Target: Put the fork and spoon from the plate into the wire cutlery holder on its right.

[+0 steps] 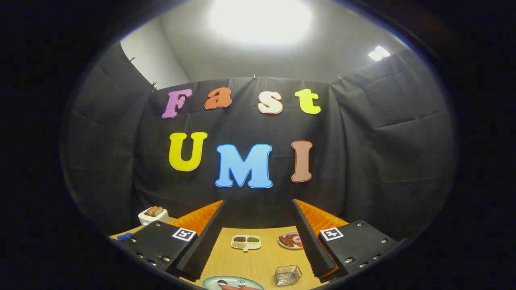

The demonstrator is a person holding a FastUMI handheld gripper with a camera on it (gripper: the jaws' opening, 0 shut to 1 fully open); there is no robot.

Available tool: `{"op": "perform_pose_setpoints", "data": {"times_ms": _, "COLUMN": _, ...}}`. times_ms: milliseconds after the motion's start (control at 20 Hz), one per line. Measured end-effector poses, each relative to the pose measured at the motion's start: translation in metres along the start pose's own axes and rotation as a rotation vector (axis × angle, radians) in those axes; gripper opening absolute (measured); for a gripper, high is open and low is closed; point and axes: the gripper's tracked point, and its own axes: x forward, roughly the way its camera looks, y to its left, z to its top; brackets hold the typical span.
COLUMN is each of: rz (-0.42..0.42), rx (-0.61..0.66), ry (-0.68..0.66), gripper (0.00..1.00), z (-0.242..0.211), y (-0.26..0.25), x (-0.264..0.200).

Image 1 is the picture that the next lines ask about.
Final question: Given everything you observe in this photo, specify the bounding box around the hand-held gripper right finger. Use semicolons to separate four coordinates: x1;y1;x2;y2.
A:
291;198;399;283

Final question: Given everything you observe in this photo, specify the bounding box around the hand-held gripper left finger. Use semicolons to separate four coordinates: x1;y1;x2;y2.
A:
117;199;226;282

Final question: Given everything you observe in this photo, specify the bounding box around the white plate of food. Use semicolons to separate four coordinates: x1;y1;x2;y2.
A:
278;232;304;251

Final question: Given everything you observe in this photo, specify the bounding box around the light green plate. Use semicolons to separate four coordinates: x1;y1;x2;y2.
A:
202;275;266;290

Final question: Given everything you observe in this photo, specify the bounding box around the white divided dish of beans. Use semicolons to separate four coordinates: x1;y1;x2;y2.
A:
231;235;262;253

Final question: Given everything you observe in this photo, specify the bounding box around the white toaster with bread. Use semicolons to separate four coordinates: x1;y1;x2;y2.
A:
138;206;171;227

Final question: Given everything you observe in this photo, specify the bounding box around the small ceiling light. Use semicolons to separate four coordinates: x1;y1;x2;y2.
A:
368;45;391;62

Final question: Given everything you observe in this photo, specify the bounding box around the large ceiling light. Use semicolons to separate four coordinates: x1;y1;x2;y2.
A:
209;0;313;46

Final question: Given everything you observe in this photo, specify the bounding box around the metal wire basket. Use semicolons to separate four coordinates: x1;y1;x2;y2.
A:
274;265;303;287

